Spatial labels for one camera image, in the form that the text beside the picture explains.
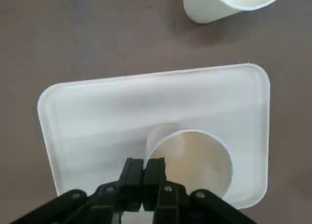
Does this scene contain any white disposable paper cup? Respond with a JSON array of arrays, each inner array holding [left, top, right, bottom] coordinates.
[[182, 0, 287, 24], [145, 123, 234, 200]]

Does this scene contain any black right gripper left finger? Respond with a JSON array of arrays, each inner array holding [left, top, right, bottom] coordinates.
[[8, 157, 145, 224]]

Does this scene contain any white rectangular mat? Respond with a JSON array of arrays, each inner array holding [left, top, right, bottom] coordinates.
[[37, 62, 271, 203]]

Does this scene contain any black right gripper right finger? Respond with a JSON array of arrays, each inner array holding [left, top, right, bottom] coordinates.
[[143, 157, 258, 224]]

